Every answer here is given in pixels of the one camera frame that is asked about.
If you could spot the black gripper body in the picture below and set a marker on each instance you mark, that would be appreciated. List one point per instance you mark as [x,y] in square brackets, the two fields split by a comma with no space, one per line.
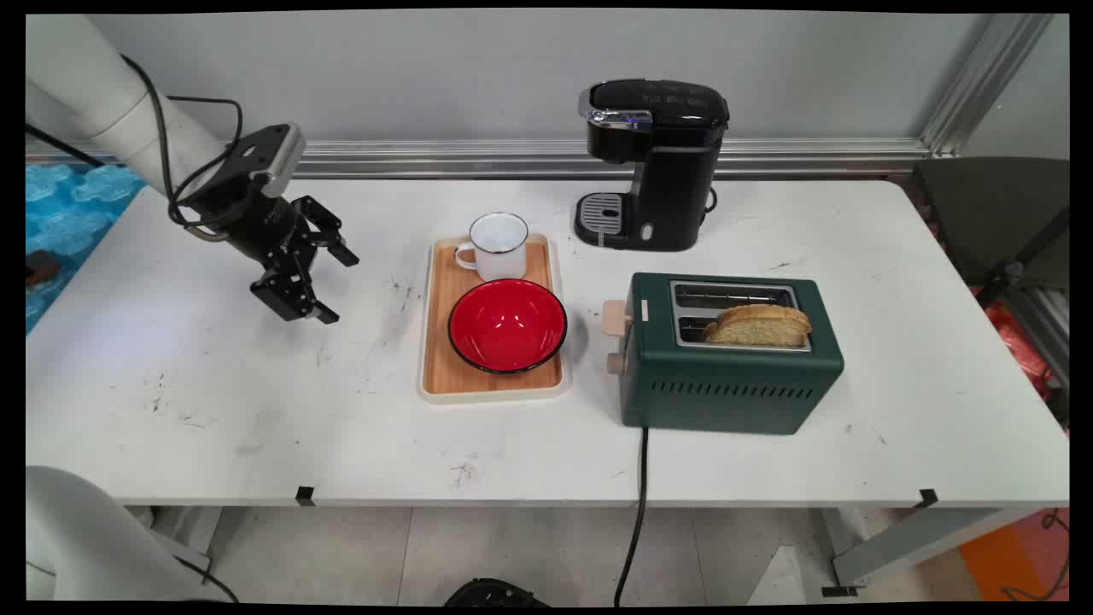
[252,222]

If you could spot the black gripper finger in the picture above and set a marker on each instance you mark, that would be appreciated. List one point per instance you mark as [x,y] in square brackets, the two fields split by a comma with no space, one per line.
[290,295]
[324,231]

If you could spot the beige toaster lever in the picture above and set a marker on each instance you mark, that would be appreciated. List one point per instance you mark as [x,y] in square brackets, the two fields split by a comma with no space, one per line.
[615,318]

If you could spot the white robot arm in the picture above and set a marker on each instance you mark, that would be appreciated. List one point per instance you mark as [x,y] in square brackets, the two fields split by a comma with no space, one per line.
[94,94]

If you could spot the wooden serving tray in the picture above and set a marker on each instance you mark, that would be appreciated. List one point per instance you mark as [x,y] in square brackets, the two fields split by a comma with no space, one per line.
[440,342]

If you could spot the white enamel mug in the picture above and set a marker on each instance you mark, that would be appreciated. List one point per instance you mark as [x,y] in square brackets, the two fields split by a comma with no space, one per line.
[499,248]

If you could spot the blue patterned cloth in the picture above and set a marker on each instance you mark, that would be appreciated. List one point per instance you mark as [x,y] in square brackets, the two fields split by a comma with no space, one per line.
[73,213]

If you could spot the red bowl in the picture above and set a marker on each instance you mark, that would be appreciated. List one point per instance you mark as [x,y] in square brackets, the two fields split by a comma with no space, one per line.
[508,329]

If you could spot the small brown object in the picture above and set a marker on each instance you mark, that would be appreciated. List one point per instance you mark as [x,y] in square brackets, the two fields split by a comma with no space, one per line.
[41,269]

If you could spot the white rounded robot cover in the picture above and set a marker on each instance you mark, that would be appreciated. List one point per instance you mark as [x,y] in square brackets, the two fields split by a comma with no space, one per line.
[85,538]

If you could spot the beige toaster knob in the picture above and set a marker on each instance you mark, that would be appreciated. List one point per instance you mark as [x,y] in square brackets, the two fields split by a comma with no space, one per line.
[616,364]

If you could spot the black coffee machine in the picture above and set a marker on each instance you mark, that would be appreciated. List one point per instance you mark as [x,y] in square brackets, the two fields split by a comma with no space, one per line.
[670,171]

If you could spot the black object on floor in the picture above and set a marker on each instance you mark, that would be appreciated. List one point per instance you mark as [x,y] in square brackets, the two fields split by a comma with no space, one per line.
[491,594]

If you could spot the green toaster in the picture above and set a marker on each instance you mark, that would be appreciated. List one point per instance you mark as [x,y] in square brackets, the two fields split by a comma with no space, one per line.
[726,384]

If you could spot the toasted bread slice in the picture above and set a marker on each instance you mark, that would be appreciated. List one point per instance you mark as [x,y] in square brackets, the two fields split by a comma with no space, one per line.
[760,326]

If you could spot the white table leg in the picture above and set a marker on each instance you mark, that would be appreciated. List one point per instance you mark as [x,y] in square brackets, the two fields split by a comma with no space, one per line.
[922,538]

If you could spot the red plastic bag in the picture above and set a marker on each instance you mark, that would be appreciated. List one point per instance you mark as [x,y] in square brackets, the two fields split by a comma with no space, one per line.
[1020,346]

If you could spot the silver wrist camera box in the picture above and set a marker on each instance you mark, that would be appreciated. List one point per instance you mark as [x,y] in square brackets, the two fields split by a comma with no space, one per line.
[277,158]

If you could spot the horizontal aluminium frame rail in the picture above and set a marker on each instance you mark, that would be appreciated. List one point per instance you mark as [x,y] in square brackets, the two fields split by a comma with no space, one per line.
[512,158]

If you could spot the slanted aluminium frame post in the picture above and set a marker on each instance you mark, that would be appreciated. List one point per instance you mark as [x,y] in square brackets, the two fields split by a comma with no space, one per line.
[982,85]

